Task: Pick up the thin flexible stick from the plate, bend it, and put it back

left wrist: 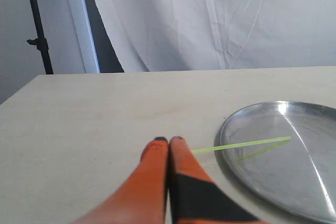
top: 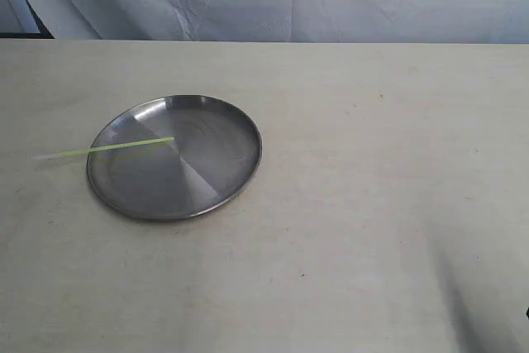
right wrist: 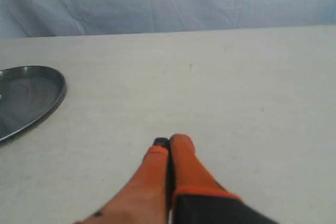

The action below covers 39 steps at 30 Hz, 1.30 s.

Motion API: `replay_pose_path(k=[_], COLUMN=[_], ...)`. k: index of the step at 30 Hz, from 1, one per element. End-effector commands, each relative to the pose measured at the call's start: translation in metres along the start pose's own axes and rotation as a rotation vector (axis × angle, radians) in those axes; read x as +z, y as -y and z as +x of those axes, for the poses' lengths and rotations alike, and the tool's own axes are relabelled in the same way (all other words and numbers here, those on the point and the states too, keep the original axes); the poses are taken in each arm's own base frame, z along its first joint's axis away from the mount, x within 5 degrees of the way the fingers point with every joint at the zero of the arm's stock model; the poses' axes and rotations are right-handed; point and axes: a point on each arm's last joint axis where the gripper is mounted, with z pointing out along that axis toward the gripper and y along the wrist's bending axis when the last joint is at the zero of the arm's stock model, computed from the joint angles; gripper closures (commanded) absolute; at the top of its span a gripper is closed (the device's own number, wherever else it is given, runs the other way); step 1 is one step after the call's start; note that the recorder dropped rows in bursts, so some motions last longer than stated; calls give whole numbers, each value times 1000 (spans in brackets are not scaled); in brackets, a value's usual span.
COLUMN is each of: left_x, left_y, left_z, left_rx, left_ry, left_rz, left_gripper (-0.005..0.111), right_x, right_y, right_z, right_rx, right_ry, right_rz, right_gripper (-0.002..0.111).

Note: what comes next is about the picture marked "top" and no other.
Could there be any green glow stick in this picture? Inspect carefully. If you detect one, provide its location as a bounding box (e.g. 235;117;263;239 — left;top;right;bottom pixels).
34;136;175;160

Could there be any black frame at left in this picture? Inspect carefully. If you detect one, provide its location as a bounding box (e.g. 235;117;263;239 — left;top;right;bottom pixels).
0;0;54;39

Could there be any round stainless steel plate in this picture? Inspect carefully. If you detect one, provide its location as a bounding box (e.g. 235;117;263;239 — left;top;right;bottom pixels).
86;95;262;221

